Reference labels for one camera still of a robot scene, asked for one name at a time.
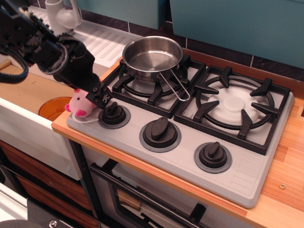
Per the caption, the black middle stove knob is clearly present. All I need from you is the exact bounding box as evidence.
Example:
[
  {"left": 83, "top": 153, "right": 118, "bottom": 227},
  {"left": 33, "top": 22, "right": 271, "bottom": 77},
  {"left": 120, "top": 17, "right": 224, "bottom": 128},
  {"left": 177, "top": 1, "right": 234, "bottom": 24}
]
[{"left": 139, "top": 117, "right": 181, "bottom": 153}]

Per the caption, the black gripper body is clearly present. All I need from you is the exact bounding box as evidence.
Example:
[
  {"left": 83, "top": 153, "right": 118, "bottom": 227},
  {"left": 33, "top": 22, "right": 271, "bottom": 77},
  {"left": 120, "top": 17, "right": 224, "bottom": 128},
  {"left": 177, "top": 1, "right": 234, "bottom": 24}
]
[{"left": 53, "top": 35, "right": 101, "bottom": 95}]

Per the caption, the black left stove knob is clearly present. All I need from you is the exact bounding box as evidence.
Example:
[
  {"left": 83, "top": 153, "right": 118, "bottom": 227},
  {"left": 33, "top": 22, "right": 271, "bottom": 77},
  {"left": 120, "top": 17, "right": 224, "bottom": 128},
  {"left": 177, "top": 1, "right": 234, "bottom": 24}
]
[{"left": 98, "top": 102, "right": 131, "bottom": 129}]

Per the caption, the black burner grate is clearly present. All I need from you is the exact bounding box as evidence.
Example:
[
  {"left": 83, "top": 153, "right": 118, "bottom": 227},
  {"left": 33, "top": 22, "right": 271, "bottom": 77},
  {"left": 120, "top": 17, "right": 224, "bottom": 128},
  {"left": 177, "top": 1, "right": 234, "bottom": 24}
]
[
  {"left": 103, "top": 54, "right": 207, "bottom": 118},
  {"left": 174, "top": 66, "right": 291, "bottom": 155}
]

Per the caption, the pink stuffed pig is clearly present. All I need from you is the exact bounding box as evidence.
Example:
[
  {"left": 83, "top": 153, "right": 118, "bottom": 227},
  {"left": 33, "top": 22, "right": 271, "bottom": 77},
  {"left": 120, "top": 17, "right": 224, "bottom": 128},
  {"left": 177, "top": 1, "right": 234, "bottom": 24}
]
[{"left": 65, "top": 89, "right": 97, "bottom": 118}]

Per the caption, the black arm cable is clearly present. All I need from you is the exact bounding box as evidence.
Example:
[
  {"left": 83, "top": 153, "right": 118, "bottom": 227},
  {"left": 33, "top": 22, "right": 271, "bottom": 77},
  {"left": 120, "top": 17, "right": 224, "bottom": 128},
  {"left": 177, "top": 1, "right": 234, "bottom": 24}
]
[{"left": 0, "top": 51, "right": 29, "bottom": 84}]

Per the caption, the wooden drawer front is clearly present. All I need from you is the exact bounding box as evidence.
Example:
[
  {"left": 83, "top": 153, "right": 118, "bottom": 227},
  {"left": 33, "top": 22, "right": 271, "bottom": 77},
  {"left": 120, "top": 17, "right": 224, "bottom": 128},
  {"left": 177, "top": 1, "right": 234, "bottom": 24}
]
[{"left": 0, "top": 142, "right": 101, "bottom": 228}]

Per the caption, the black right stove knob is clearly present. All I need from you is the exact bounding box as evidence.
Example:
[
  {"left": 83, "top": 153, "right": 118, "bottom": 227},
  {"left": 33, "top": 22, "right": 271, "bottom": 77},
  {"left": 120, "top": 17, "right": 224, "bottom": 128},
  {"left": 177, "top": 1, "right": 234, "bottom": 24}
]
[{"left": 194, "top": 142, "right": 232, "bottom": 174}]

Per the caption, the black right burner grate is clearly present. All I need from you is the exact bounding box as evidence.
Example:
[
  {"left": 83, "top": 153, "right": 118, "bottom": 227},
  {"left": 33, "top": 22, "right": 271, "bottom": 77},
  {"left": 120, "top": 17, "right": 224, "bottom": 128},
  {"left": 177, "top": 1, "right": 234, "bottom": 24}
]
[{"left": 174, "top": 66, "right": 291, "bottom": 155}]

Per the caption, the black oven door handle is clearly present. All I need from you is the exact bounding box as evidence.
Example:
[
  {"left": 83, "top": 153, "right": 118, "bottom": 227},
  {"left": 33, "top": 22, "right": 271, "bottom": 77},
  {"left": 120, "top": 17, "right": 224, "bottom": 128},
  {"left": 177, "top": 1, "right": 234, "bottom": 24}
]
[{"left": 89, "top": 159, "right": 206, "bottom": 228}]

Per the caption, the grey toy faucet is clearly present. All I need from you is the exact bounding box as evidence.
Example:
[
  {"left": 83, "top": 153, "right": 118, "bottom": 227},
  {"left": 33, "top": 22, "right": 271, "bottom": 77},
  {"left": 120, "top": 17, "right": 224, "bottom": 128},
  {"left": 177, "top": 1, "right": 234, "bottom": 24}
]
[{"left": 45, "top": 0, "right": 82, "bottom": 35}]

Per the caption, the black left burner grate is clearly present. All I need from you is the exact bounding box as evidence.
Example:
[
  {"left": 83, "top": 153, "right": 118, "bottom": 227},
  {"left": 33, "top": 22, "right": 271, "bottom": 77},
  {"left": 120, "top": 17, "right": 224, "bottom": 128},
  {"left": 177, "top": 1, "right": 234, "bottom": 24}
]
[{"left": 103, "top": 54, "right": 207, "bottom": 118}]

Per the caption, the white sink unit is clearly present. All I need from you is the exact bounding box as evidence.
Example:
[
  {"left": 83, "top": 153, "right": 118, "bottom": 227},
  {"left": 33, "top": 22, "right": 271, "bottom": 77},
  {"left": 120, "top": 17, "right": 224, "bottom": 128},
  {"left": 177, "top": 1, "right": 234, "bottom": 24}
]
[{"left": 0, "top": 5, "right": 143, "bottom": 181}]

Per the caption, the black stove knob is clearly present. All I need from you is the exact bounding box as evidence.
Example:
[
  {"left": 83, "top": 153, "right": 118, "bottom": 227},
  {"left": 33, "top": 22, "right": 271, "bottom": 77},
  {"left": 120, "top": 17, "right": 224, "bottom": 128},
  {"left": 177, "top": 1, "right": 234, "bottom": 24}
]
[
  {"left": 194, "top": 142, "right": 232, "bottom": 174},
  {"left": 139, "top": 117, "right": 181, "bottom": 153},
  {"left": 98, "top": 102, "right": 131, "bottom": 129}
]

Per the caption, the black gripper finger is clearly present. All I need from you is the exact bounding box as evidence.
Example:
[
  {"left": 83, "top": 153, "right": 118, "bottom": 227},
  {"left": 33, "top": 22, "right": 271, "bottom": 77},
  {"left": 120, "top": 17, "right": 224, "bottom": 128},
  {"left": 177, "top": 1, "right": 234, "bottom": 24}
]
[{"left": 86, "top": 86, "right": 113, "bottom": 109}]

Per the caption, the orange plastic bowl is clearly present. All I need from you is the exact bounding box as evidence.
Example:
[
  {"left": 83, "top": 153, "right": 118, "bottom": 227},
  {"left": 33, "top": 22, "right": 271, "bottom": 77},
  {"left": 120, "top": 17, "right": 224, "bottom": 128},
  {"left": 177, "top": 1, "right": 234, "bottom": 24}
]
[{"left": 38, "top": 96, "right": 72, "bottom": 121}]

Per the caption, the grey toy stove top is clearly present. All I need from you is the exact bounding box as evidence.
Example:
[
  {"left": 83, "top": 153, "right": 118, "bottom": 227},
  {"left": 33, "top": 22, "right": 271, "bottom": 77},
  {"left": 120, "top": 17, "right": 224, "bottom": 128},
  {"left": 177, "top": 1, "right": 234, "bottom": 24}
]
[{"left": 66, "top": 55, "right": 294, "bottom": 208}]

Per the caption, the stainless steel pan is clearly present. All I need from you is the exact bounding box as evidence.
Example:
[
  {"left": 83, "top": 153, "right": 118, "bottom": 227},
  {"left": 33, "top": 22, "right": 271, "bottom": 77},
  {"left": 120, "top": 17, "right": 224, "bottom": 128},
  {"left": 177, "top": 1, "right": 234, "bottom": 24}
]
[{"left": 122, "top": 36, "right": 190, "bottom": 102}]

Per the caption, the white oven door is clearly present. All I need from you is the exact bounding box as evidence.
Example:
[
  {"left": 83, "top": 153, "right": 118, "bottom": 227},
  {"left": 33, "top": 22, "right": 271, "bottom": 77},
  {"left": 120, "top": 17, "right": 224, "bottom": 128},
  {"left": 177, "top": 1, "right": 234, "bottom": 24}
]
[{"left": 83, "top": 147, "right": 250, "bottom": 228}]

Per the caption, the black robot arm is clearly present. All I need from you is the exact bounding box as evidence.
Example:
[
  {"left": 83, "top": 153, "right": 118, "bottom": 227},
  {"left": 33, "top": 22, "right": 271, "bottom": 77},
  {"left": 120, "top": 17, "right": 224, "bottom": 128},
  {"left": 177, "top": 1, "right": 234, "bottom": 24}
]
[{"left": 0, "top": 0, "right": 113, "bottom": 109}]

